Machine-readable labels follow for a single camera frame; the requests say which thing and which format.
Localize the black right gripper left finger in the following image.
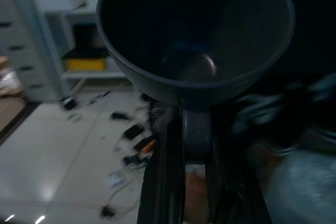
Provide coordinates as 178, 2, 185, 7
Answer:
136, 118, 187, 224

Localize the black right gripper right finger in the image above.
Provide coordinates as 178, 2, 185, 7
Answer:
204, 132, 272, 224

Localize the dark grey cup with handle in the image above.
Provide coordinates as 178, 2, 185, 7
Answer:
96, 0, 296, 166

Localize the white paper label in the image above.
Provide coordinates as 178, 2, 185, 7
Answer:
107, 169, 124, 187

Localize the orange pen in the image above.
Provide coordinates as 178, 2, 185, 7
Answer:
141, 140, 158, 154

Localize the black power adapter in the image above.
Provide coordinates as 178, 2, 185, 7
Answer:
101, 205, 116, 219
122, 124, 145, 141
110, 112, 130, 122

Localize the black caster wheel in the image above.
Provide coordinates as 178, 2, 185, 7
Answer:
60, 97, 78, 111

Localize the white shelf unit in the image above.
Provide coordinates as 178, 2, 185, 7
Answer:
26, 0, 134, 99

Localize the yellow box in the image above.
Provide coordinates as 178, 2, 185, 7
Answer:
65, 58, 108, 72

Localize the black box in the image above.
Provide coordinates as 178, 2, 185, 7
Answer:
73, 24, 107, 58

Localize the white drawer cabinet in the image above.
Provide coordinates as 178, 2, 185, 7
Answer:
0, 0, 62, 103

